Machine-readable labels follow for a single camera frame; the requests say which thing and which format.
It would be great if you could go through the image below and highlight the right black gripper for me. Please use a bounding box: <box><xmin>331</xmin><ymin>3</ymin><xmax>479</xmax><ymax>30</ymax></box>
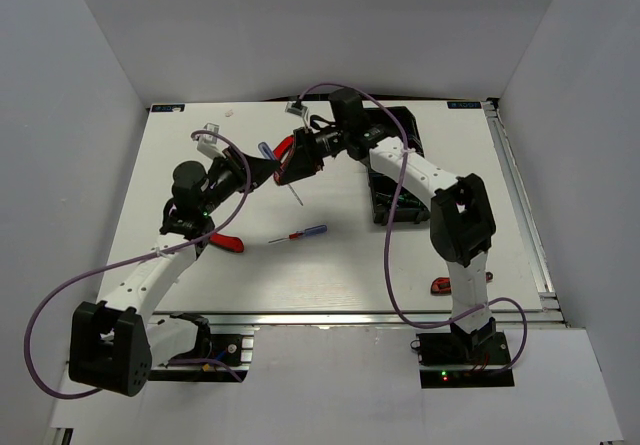
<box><xmin>278</xmin><ymin>126</ymin><xmax>348</xmax><ymax>187</ymax></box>

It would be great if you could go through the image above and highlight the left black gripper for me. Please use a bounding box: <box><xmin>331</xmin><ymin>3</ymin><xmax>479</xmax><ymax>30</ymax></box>
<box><xmin>199</xmin><ymin>145</ymin><xmax>281</xmax><ymax>216</ymax></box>

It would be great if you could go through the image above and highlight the blue handled screwdriver bottom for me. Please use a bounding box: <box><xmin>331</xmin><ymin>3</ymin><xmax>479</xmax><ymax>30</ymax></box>
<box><xmin>258</xmin><ymin>142</ymin><xmax>304</xmax><ymax>206</ymax></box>

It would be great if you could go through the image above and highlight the blue handled screwdriver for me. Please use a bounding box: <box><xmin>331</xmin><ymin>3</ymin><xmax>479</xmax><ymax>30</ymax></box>
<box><xmin>268</xmin><ymin>224</ymin><xmax>328</xmax><ymax>244</ymax></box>
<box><xmin>258</xmin><ymin>142</ymin><xmax>304</xmax><ymax>206</ymax></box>

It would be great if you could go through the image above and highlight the red box cutter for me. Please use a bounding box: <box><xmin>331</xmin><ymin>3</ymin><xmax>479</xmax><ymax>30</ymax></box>
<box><xmin>209</xmin><ymin>233</ymin><xmax>245</xmax><ymax>254</ymax></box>

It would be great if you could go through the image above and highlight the green black precision screwdriver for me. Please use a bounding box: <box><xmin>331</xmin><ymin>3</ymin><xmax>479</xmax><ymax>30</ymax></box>
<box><xmin>397</xmin><ymin>193</ymin><xmax>424</xmax><ymax>208</ymax></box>

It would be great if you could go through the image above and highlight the red black cutter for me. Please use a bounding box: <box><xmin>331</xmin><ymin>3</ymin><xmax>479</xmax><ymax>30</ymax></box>
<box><xmin>431</xmin><ymin>272</ymin><xmax>494</xmax><ymax>295</ymax></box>

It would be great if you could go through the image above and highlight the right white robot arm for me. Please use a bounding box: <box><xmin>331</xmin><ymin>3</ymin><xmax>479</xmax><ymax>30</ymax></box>
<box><xmin>275</xmin><ymin>88</ymin><xmax>496</xmax><ymax>364</ymax></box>

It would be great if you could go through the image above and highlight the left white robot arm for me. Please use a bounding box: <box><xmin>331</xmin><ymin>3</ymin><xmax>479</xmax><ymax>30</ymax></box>
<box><xmin>68</xmin><ymin>148</ymin><xmax>280</xmax><ymax>396</ymax></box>

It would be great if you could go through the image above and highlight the blue label sticker left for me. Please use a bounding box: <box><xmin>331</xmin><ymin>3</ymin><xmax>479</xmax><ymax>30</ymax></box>
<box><xmin>150</xmin><ymin>104</ymin><xmax>185</xmax><ymax>113</ymax></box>

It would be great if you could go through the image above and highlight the blue label sticker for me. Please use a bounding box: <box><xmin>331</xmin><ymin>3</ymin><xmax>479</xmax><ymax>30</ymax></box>
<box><xmin>150</xmin><ymin>104</ymin><xmax>185</xmax><ymax>113</ymax></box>
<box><xmin>446</xmin><ymin>101</ymin><xmax>482</xmax><ymax>110</ymax></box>

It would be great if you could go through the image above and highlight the black three-compartment tray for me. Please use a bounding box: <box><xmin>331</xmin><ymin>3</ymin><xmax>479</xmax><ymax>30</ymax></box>
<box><xmin>362</xmin><ymin>106</ymin><xmax>440</xmax><ymax>227</ymax></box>

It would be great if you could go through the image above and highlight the blue label sticker right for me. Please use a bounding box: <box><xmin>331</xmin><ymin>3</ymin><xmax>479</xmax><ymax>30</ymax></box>
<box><xmin>446</xmin><ymin>101</ymin><xmax>482</xmax><ymax>110</ymax></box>

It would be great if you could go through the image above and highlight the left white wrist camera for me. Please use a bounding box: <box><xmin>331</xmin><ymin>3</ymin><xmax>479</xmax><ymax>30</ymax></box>
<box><xmin>192</xmin><ymin>123</ymin><xmax>222</xmax><ymax>159</ymax></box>

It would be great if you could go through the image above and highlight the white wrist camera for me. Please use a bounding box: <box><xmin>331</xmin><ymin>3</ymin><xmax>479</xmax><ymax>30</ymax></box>
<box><xmin>192</xmin><ymin>123</ymin><xmax>222</xmax><ymax>159</ymax></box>
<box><xmin>285</xmin><ymin>99</ymin><xmax>309</xmax><ymax>128</ymax></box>

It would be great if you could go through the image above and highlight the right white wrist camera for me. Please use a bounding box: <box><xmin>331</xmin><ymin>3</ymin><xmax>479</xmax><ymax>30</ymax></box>
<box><xmin>285</xmin><ymin>99</ymin><xmax>309</xmax><ymax>128</ymax></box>

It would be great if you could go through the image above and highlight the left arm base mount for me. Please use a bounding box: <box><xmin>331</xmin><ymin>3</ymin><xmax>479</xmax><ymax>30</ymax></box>
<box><xmin>147</xmin><ymin>313</ymin><xmax>253</xmax><ymax>383</ymax></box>

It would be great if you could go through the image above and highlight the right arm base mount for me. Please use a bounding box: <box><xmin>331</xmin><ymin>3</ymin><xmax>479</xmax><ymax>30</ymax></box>
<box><xmin>410</xmin><ymin>331</ymin><xmax>515</xmax><ymax>390</ymax></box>

